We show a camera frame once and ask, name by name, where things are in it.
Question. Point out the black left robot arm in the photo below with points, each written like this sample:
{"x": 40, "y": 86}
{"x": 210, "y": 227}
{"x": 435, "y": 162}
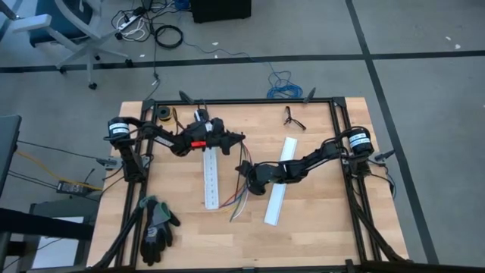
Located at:
{"x": 151, "y": 130}

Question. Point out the black box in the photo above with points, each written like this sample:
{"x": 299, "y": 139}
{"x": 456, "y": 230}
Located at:
{"x": 219, "y": 11}

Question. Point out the white blue office chair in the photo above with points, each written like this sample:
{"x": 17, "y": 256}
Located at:
{"x": 87, "y": 47}

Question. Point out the white power strip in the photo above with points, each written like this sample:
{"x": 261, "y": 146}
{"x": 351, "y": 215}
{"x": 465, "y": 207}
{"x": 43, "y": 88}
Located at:
{"x": 129, "y": 23}

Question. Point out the white duct cover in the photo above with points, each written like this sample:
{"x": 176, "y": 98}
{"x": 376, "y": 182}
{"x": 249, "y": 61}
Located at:
{"x": 278, "y": 204}

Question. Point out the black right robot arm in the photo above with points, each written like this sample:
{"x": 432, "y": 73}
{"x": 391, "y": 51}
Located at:
{"x": 318, "y": 155}

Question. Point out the dark grey desk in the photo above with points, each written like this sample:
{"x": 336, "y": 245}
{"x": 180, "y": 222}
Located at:
{"x": 7, "y": 151}

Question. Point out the black power adapter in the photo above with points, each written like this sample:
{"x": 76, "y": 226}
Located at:
{"x": 72, "y": 187}

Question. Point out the white black tape roll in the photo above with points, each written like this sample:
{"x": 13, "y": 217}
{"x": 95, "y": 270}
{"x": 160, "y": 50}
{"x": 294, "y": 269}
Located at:
{"x": 201, "y": 113}

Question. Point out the black eyeglasses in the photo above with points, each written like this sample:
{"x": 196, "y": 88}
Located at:
{"x": 290, "y": 120}

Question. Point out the grey metal cart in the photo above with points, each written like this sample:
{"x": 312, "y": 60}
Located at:
{"x": 57, "y": 208}

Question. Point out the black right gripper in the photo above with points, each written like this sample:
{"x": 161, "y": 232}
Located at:
{"x": 271, "y": 173}

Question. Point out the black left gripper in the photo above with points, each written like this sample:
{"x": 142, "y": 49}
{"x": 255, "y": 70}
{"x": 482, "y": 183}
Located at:
{"x": 206, "y": 138}

